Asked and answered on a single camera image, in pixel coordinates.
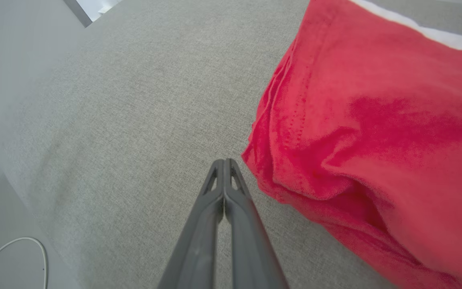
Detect red garment with white stripes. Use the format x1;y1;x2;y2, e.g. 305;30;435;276
241;0;462;289

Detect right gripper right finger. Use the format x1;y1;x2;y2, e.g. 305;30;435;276
223;158;290;289

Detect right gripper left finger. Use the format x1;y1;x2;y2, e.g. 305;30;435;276
157;159;226;289

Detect white floor cable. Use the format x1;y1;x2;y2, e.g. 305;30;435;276
0;236;49;289

